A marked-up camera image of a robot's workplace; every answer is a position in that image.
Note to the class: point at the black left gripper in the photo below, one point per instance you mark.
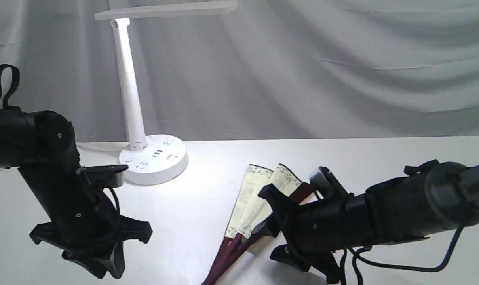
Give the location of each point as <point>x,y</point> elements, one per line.
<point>83,220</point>

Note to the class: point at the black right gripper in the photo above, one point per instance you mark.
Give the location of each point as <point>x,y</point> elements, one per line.
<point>314,230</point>

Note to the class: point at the folding paper fan dark ribs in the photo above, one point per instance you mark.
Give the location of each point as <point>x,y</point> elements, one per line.
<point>250,220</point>

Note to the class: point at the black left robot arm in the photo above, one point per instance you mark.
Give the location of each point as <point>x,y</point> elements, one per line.
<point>43,138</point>

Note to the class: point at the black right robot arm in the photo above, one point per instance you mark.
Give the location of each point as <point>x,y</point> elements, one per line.
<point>431,198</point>

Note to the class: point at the white desk lamp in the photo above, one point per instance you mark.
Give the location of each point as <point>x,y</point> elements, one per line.
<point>151,159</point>

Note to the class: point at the grey backdrop curtain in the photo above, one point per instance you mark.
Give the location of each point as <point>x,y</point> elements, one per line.
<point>270,69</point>

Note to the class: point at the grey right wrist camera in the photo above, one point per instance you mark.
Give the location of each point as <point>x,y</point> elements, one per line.
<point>327,184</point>

